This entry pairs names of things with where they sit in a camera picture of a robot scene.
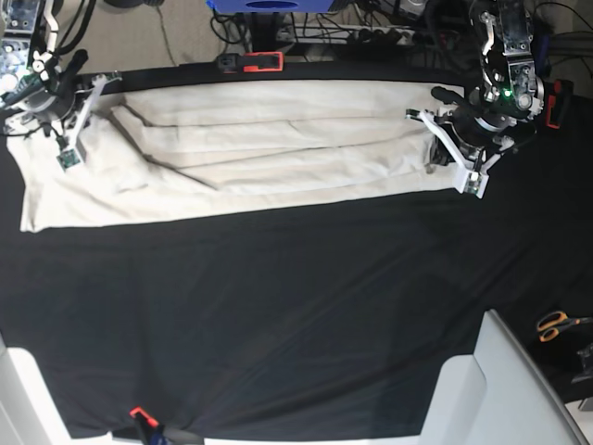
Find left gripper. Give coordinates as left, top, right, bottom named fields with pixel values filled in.
left=406, top=107, right=517, bottom=197

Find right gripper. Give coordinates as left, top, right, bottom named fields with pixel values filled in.
left=2, top=71, right=121, bottom=171

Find white T-shirt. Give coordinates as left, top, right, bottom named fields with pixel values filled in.
left=7, top=80, right=455, bottom=233

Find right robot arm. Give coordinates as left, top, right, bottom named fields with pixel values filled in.
left=1, top=1, right=121, bottom=171

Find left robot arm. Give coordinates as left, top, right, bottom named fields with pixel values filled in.
left=406, top=1, right=545, bottom=198

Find orange black clamp right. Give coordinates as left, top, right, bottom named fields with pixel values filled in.
left=545, top=80, right=574, bottom=130

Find orange black clamp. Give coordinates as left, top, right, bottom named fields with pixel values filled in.
left=216, top=52, right=284, bottom=74
left=545, top=80, right=574, bottom=130

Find white power strip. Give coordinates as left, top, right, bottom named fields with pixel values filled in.
left=276, top=22, right=416, bottom=45

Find blue box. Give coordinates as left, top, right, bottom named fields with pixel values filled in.
left=206, top=0, right=341, bottom=14

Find black table cloth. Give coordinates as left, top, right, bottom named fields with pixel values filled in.
left=1, top=96, right=592, bottom=440

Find orange black clamp top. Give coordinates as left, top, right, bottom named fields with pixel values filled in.
left=216, top=52, right=284, bottom=74

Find orange clamp bottom edge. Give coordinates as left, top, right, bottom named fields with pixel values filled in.
left=129, top=406, right=159, bottom=428

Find orange handled scissors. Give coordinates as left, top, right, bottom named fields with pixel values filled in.
left=536, top=311, right=592, bottom=343

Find white frame left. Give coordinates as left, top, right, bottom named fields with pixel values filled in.
left=1, top=344, right=113, bottom=445

